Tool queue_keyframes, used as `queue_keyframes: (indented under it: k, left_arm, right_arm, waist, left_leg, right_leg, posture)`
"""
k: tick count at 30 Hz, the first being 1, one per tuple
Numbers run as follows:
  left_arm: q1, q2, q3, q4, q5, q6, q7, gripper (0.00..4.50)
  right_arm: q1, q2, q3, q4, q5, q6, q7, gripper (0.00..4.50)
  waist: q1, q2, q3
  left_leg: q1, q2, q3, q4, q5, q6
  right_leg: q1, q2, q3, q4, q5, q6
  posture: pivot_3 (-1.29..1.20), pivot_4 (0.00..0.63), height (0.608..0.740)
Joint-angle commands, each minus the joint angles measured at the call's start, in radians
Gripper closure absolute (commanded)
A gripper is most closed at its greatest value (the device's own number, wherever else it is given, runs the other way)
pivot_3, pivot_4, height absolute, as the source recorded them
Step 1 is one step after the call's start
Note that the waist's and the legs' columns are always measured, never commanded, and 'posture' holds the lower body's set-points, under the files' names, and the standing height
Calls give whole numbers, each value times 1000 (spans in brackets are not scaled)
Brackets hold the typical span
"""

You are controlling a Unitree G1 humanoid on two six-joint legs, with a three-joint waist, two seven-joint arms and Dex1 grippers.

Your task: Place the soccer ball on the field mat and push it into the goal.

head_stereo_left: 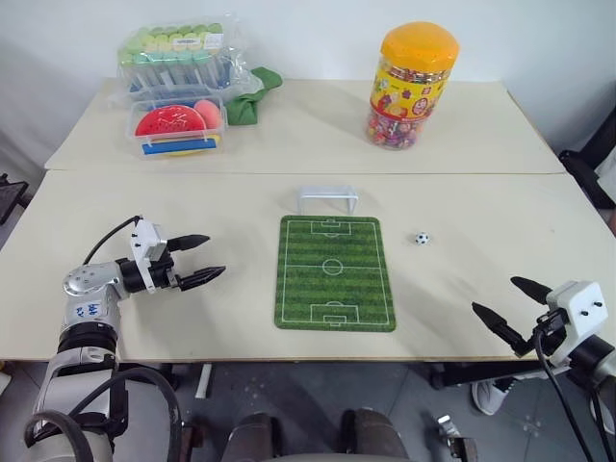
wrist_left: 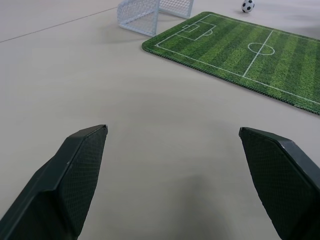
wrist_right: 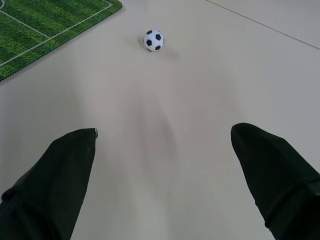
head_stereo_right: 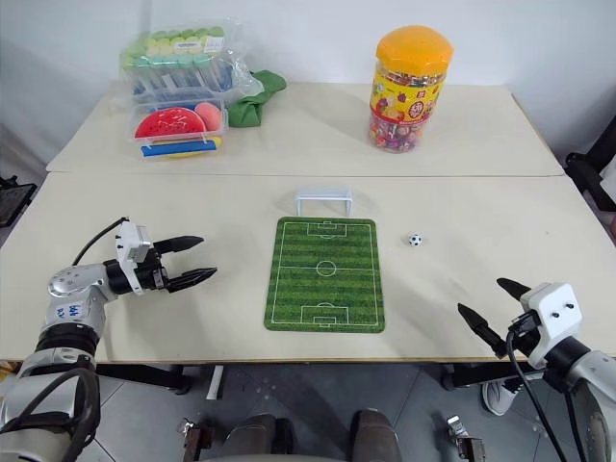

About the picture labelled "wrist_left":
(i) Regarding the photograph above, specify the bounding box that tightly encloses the small black-white soccer ball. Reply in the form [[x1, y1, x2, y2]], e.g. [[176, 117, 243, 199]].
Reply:
[[241, 0, 256, 13]]

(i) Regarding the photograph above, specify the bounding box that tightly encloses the white mini soccer goal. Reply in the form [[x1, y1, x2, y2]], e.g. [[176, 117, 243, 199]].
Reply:
[[117, 0, 195, 38]]

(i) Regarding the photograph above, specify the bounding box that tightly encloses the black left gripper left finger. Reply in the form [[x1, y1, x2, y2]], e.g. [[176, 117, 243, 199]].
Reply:
[[0, 124, 109, 240]]

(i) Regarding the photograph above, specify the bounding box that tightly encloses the green soccer field mat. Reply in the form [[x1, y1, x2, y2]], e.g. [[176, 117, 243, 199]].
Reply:
[[141, 11, 320, 116]]

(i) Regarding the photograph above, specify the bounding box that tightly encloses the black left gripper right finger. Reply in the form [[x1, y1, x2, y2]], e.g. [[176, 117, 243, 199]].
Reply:
[[238, 126, 320, 240]]

